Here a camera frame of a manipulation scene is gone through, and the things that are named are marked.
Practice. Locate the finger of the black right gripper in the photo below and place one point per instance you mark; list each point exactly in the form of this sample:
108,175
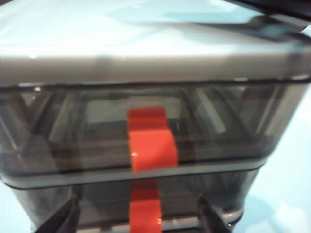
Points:
272,29

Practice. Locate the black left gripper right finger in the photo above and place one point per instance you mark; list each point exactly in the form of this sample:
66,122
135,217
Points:
209,218

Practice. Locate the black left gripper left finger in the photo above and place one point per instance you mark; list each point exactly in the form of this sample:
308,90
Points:
65,216

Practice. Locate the white plastic drawer cabinet frame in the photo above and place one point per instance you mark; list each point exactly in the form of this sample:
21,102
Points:
145,70

